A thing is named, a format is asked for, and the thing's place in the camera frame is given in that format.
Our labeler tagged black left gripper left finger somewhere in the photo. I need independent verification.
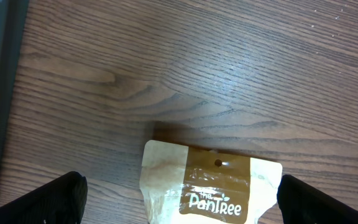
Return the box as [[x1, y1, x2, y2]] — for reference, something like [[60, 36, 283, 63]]
[[0, 171, 88, 224]]

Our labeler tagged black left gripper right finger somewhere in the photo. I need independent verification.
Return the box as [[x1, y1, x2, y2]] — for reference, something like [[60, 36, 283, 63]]
[[277, 174, 358, 224]]

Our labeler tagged brown snack bag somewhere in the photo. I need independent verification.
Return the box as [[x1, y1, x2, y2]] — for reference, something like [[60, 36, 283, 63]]
[[139, 140, 283, 224]]

